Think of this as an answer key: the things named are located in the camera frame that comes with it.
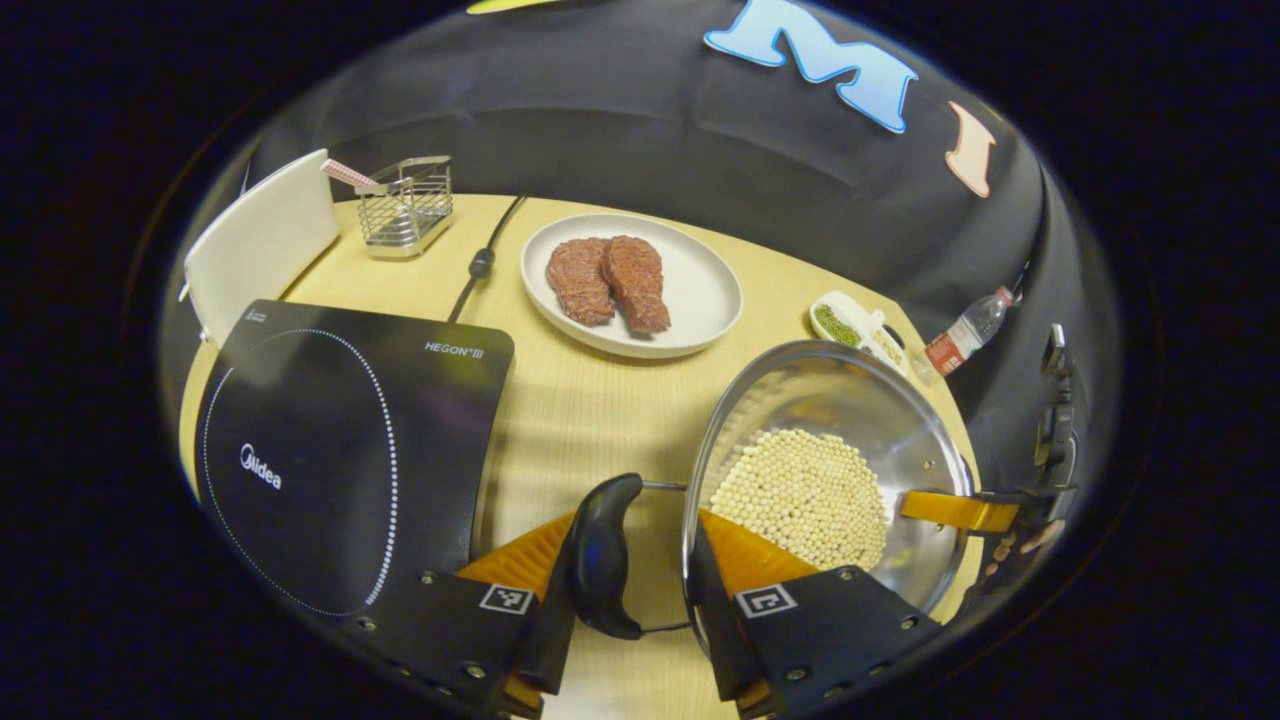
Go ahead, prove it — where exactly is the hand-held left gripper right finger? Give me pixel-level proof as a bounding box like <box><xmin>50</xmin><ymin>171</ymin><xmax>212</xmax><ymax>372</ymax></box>
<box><xmin>690</xmin><ymin>508</ymin><xmax>946</xmax><ymax>719</ymax></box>

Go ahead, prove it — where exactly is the steel pot with black handle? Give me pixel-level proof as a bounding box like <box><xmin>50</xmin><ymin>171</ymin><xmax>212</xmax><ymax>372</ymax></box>
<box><xmin>565</xmin><ymin>340</ymin><xmax>976</xmax><ymax>661</ymax></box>

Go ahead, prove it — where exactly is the black induction cooktop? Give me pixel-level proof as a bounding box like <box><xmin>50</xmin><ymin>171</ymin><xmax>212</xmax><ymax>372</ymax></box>
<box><xmin>193</xmin><ymin>299</ymin><xmax>516</xmax><ymax>619</ymax></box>

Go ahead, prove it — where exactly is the brown meat patty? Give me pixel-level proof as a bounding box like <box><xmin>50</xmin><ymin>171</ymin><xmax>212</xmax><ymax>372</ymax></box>
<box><xmin>600</xmin><ymin>235</ymin><xmax>672</xmax><ymax>335</ymax></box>
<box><xmin>546</xmin><ymin>237</ymin><xmax>616</xmax><ymax>327</ymax></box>

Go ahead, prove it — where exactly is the white toaster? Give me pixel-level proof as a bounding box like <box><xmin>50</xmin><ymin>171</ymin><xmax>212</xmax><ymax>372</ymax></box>
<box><xmin>180</xmin><ymin>148</ymin><xmax>341</xmax><ymax>349</ymax></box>

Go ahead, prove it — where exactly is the black power cable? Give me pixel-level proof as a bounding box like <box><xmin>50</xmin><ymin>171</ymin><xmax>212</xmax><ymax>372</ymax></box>
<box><xmin>447</xmin><ymin>195</ymin><xmax>528</xmax><ymax>324</ymax></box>

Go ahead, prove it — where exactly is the pink utensil handle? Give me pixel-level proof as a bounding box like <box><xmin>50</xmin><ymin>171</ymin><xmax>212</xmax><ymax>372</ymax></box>
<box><xmin>320</xmin><ymin>158</ymin><xmax>386</xmax><ymax>193</ymax></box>

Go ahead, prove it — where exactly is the wire metal utensil holder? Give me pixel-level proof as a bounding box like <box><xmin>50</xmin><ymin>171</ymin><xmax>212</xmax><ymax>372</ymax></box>
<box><xmin>355</xmin><ymin>155</ymin><xmax>454</xmax><ymax>261</ymax></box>

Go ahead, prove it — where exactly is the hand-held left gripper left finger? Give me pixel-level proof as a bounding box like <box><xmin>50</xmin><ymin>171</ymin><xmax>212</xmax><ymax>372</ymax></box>
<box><xmin>345</xmin><ymin>510</ymin><xmax>581</xmax><ymax>719</ymax></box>

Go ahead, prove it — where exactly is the clear plastic water bottle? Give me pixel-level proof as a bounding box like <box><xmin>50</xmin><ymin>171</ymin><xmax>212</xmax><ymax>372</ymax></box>
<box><xmin>925</xmin><ymin>286</ymin><xmax>1016</xmax><ymax>378</ymax></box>

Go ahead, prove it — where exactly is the white divided bean dish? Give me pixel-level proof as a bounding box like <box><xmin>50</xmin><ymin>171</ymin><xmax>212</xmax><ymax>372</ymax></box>
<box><xmin>808</xmin><ymin>290</ymin><xmax>911</xmax><ymax>379</ymax></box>

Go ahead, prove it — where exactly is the white round plate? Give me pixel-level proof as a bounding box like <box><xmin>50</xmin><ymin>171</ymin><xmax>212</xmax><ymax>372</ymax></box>
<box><xmin>520</xmin><ymin>213</ymin><xmax>745</xmax><ymax>360</ymax></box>

